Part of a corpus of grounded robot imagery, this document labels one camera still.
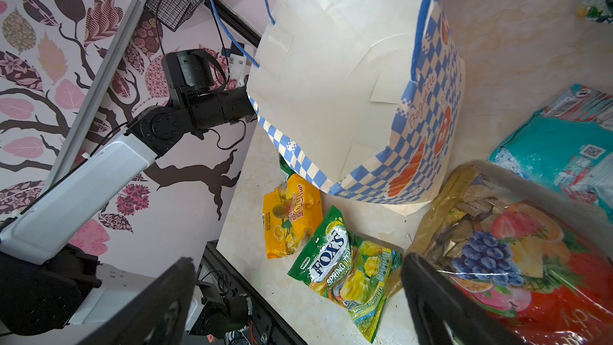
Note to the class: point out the green striped snack packet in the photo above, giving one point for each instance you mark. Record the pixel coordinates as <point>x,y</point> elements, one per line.
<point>286,170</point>

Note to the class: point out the gold candy bag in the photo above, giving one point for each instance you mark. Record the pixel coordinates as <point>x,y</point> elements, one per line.
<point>536,262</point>

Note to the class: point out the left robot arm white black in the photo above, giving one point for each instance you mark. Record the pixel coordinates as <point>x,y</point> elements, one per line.
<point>48,283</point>

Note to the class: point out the blue checkered paper bag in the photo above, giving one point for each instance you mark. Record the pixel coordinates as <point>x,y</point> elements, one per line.
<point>361,97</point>

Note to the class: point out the green Fox's candy bag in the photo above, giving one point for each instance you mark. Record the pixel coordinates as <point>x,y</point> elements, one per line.
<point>348,270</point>

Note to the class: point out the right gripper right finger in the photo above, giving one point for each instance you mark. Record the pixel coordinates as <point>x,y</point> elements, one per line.
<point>437,308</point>

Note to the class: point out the orange yellow candy bag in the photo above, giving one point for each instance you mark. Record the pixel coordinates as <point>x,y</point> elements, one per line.
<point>291,214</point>

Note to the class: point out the aluminium rail left wall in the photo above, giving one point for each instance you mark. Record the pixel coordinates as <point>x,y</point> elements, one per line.
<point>101,82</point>

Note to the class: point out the teal snack packet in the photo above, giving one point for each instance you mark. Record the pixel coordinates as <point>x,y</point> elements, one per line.
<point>566,147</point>

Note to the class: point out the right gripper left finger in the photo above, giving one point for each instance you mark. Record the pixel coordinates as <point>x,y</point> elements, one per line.
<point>155,316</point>

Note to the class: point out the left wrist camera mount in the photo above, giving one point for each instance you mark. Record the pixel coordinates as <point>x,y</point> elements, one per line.
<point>237,64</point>

